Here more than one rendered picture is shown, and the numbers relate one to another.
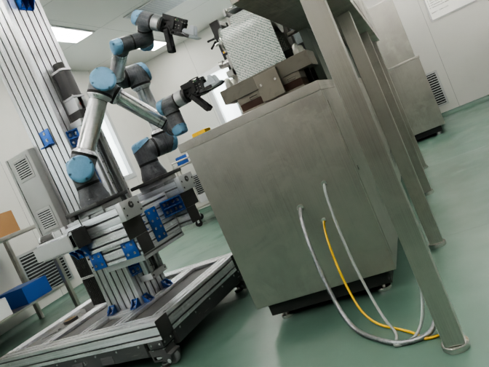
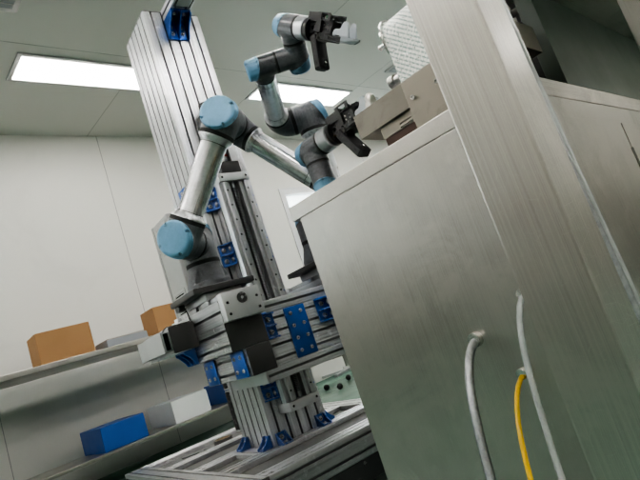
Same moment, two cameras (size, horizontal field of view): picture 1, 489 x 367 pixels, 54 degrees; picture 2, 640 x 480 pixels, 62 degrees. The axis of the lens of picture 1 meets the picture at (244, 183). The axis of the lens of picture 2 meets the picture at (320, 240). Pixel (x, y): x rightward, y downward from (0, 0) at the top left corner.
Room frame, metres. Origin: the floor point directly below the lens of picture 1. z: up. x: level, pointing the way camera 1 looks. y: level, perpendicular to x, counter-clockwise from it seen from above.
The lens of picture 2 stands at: (0.86, -0.38, 0.58)
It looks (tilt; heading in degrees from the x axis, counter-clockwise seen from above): 9 degrees up; 23
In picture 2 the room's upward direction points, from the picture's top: 19 degrees counter-clockwise
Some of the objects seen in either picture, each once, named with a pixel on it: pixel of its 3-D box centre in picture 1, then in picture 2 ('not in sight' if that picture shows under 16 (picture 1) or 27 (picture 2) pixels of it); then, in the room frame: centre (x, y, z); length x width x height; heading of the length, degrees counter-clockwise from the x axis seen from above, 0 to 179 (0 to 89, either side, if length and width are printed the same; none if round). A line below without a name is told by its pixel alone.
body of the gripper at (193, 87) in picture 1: (194, 89); (346, 123); (2.30, 0.04, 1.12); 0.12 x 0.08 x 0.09; 68
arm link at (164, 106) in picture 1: (169, 105); (312, 150); (2.36, 0.18, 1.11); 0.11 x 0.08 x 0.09; 68
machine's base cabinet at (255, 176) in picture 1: (333, 165); (634, 264); (3.14, -0.58, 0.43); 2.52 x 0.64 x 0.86; 158
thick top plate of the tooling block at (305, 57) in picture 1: (268, 78); (441, 87); (2.05, -0.27, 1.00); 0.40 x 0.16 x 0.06; 68
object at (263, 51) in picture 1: (257, 58); (437, 60); (2.18, -0.28, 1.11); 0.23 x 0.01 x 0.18; 68
